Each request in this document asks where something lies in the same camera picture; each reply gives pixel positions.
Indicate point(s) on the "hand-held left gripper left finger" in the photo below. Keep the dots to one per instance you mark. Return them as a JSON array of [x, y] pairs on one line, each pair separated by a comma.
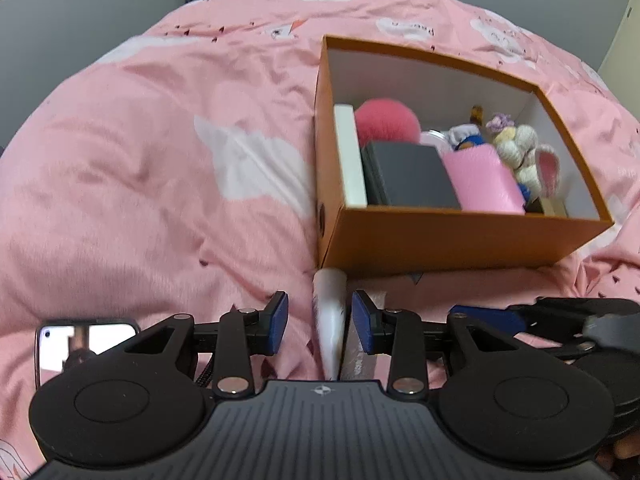
[[277, 322]]

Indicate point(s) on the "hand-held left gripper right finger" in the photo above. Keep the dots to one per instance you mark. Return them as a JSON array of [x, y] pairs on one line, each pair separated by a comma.
[[365, 322]]

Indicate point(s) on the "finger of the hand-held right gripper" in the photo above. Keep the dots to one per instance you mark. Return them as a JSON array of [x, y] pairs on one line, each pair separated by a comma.
[[487, 316], [560, 306]]

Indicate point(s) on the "white tube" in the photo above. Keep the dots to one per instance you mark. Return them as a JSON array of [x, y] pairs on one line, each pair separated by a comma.
[[330, 320]]

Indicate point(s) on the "orange cardboard box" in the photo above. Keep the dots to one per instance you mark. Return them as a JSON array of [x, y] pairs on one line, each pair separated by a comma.
[[425, 240]]

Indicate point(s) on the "pink wallet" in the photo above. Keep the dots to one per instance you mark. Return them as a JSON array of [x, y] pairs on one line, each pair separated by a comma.
[[480, 185]]

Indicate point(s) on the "dark grey box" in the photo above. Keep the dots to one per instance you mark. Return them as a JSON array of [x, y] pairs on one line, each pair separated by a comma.
[[410, 175]]

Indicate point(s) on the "white crochet bunny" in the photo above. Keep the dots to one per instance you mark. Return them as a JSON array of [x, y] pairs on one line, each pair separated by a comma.
[[525, 150]]

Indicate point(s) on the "long white box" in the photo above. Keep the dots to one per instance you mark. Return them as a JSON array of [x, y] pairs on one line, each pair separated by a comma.
[[350, 160]]

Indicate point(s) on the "brown plush bear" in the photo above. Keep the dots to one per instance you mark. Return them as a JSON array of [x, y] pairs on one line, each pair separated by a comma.
[[462, 135]]

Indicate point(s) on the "pink fluffy pompom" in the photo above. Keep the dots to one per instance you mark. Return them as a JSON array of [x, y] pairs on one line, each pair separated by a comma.
[[387, 122]]

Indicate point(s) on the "person's right hand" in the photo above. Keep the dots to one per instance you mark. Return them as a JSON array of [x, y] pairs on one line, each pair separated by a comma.
[[625, 454]]

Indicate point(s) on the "pink printed blanket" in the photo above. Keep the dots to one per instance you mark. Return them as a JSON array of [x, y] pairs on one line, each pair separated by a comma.
[[150, 160]]

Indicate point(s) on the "smartphone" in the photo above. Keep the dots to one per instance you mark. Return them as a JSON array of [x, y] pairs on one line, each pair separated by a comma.
[[65, 341]]

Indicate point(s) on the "beige cabinet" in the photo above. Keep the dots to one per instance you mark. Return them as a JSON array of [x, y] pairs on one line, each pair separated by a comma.
[[625, 35]]

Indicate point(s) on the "white printed cloth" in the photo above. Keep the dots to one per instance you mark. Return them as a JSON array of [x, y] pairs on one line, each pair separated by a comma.
[[12, 460]]

